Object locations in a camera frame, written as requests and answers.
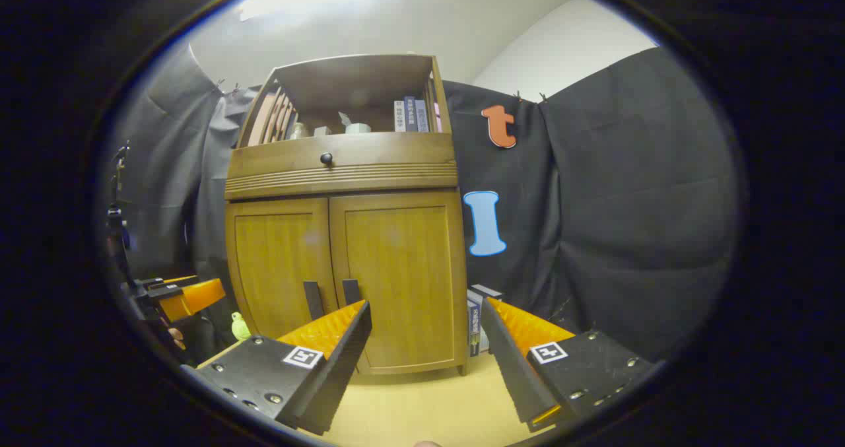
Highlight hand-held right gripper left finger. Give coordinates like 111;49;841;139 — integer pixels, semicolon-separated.
182;300;372;436

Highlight wooden double-door shoe cabinet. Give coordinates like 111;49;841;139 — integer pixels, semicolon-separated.
223;53;469;376

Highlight black backdrop cloth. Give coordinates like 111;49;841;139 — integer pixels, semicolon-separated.
106;41;740;368

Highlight wooden cabinet drawer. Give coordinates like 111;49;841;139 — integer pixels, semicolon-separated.
224;132;459;201

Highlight wooden shoe cabinet door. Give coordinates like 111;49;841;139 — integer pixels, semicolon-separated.
224;196;339;342
329;189;468;375

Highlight slanted wooden divider slats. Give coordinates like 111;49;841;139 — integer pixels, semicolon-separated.
248;85;300;147

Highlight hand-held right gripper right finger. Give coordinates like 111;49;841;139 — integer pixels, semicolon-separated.
480;296;656;432

